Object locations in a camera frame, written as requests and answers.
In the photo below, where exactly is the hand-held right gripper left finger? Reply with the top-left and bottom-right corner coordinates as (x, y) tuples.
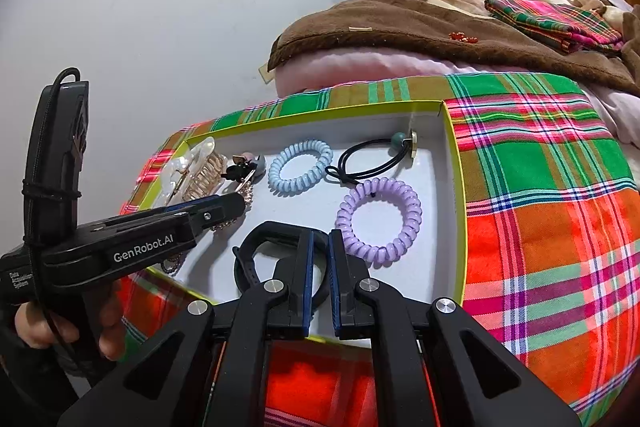
(57, 229), (317, 427)

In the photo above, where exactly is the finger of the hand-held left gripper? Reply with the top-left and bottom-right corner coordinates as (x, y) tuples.
(165, 192), (247, 235)

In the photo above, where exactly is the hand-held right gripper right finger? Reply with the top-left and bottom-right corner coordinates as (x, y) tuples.
(327, 228), (583, 427)

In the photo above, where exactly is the gold chain jewelry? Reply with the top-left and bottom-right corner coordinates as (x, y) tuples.
(160, 179), (253, 278)

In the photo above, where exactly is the pearly hair claw clip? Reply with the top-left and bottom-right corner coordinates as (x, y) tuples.
(160, 137), (228, 208)

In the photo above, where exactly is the black and pink hair clip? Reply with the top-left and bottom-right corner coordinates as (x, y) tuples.
(220, 151), (267, 182)

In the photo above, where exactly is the purple spiral hair tie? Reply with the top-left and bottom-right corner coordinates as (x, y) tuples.
(335, 177), (422, 269)

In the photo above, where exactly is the black wrist band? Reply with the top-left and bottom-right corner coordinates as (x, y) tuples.
(233, 221), (331, 308)

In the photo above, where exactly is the light blue spiral hair tie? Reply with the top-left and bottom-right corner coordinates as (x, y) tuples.
(268, 139), (334, 198)

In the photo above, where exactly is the yellow-green shallow box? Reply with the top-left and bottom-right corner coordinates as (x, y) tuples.
(132, 99), (468, 340)

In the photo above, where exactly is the person's left hand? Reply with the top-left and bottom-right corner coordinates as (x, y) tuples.
(14, 279), (126, 363)

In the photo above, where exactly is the pink bed sheet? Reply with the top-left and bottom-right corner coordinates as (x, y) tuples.
(276, 48), (481, 98)

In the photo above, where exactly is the plaid bed cloth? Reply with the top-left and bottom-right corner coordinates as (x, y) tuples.
(117, 73), (640, 427)

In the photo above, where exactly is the brown blanket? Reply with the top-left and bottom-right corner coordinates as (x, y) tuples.
(267, 0), (640, 95)

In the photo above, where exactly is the white duvet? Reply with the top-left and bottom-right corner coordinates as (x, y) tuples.
(582, 82), (640, 152)

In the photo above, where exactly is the folded plaid cloth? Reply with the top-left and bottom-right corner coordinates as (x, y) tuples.
(484, 0), (626, 54)

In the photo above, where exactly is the black beaded hair tie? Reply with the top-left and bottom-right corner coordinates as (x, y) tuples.
(325, 130), (420, 188)

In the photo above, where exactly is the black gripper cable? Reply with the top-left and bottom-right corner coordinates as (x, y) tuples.
(22, 68), (83, 208)

